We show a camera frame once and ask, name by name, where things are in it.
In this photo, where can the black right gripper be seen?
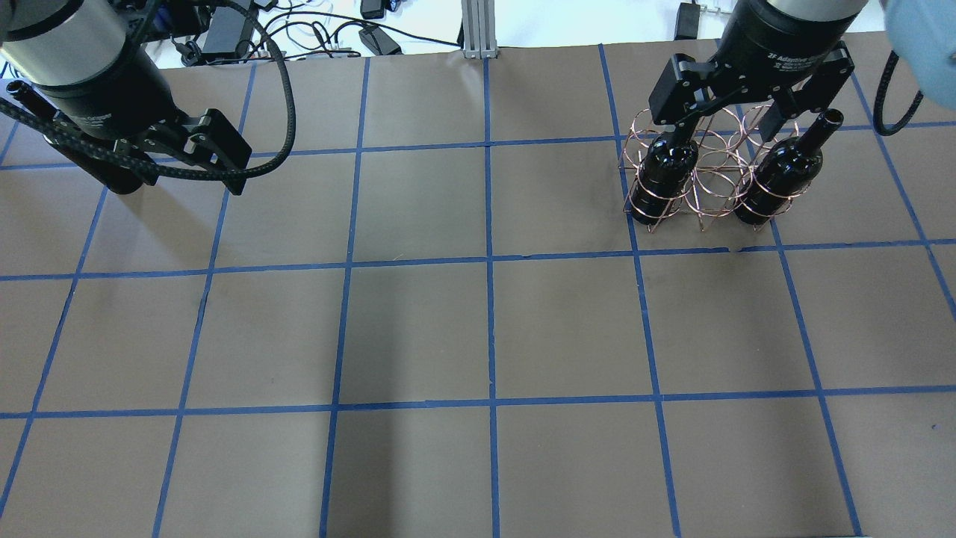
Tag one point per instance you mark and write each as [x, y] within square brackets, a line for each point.
[777, 41]

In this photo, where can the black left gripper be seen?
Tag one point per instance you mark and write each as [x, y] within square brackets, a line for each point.
[112, 101]

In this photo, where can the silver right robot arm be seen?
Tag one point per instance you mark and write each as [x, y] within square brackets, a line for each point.
[787, 53]

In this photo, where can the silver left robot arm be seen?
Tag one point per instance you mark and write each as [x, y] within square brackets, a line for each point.
[17, 17]

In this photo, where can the black wine bottle in basket right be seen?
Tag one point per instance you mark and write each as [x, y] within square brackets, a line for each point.
[789, 167]

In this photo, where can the black wine bottle in basket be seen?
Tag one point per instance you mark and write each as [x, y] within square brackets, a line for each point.
[663, 174]
[789, 167]

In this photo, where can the black wine bottle in basket left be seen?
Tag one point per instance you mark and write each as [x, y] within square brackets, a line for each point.
[663, 174]

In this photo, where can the black power adapter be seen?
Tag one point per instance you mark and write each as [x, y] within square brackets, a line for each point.
[378, 42]

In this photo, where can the copper wire wine basket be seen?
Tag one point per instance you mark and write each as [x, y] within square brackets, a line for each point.
[729, 151]

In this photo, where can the aluminium frame post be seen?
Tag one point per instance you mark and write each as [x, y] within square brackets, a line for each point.
[478, 29]

